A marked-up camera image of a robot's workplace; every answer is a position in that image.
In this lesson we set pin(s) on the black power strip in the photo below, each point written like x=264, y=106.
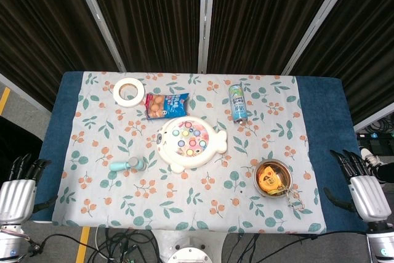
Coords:
x=374, y=141

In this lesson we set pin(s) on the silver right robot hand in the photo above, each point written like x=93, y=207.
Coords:
x=367, y=195

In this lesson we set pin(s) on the blue snack bag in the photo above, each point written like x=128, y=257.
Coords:
x=166, y=106

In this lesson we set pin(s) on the white sneaker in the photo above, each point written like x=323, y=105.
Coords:
x=371, y=155

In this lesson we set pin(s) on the person in black clothes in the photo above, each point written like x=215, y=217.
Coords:
x=18, y=143

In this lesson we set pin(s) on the stainless steel bowl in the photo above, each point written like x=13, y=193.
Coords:
x=286, y=176

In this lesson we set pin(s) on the blue table cover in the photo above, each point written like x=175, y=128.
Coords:
x=323, y=121

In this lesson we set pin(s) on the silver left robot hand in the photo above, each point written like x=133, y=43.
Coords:
x=17, y=198

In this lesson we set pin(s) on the floral tablecloth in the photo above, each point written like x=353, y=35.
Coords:
x=197, y=201

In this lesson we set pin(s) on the white fish toy board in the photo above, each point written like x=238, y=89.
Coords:
x=172, y=155

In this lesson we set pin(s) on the dark brown curtain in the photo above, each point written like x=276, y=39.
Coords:
x=369, y=44
x=261, y=13
x=147, y=13
x=46, y=29

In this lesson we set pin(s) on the light blue drink can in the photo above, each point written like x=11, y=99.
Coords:
x=237, y=103

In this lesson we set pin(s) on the grey partition frame post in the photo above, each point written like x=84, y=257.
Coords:
x=99, y=18
x=374, y=124
x=319, y=19
x=205, y=13
x=24, y=92

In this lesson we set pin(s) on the white tape roll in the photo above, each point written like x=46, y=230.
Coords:
x=139, y=96

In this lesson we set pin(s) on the yellow tape measure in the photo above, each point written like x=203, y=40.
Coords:
x=269, y=180

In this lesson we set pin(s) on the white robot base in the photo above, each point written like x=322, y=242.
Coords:
x=191, y=241

